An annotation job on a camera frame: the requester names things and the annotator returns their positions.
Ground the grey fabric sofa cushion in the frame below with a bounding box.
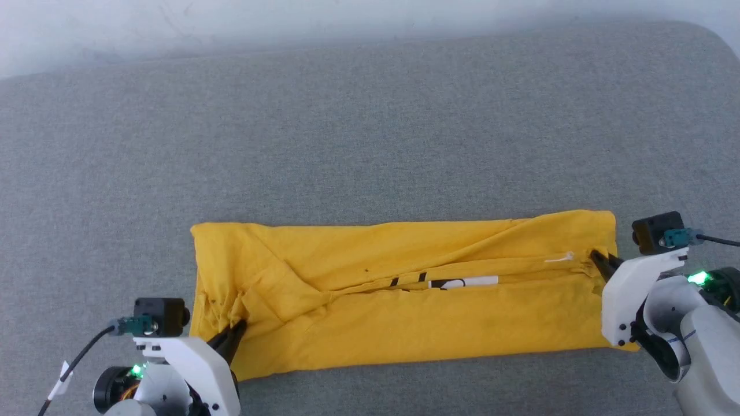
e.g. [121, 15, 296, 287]
[0, 20, 740, 416]

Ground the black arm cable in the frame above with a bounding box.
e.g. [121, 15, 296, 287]
[37, 319, 139, 416]
[664, 228, 740, 248]

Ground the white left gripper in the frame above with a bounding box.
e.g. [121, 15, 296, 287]
[133, 320, 249, 416]

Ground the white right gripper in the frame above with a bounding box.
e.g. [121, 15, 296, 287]
[589, 247, 690, 348]

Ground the yellow t-shirt with white print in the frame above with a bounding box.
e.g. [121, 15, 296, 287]
[190, 209, 641, 382]

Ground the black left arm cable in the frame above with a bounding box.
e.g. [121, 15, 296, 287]
[37, 319, 139, 416]

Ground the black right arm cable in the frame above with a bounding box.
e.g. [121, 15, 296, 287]
[664, 228, 740, 248]

